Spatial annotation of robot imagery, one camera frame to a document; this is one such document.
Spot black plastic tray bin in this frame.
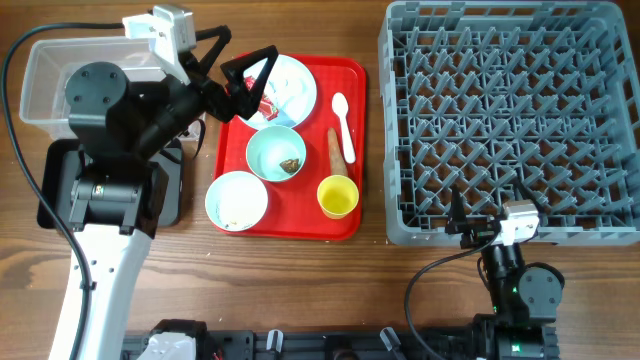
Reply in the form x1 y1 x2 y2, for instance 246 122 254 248
41 139 186 229

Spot clear plastic bin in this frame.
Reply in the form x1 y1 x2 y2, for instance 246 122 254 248
18 34 208 143

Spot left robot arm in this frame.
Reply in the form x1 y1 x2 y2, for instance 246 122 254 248
50 26 278 359

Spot red plastic tray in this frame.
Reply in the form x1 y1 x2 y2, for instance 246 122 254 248
238 54 367 241

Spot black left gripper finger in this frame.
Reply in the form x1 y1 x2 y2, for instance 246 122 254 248
195 24 233 76
220 44 280 116

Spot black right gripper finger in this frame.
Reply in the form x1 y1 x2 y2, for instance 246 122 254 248
445 185 468 235
512 178 541 216

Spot yellow plastic cup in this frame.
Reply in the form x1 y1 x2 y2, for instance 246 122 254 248
316 175 360 219

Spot white tissue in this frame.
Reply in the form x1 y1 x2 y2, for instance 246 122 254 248
268 58 311 121

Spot large light blue plate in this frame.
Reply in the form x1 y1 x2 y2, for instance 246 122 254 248
240 55 317 130

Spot brown food scrap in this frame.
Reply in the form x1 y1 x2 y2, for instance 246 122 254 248
279 159 300 174

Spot grey dishwasher rack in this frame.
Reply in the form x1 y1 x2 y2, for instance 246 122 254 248
378 1 639 246

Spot light blue bowl with crumbs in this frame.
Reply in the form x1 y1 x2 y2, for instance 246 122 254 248
205 171 269 232

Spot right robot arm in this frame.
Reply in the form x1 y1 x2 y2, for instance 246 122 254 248
445 182 565 359

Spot light green bowl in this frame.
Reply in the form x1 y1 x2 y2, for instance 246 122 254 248
246 125 307 182

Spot white plastic spoon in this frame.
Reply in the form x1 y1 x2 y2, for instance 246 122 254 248
331 92 356 164

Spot red snack wrapper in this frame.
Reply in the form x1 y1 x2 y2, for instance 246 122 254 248
245 76 279 122

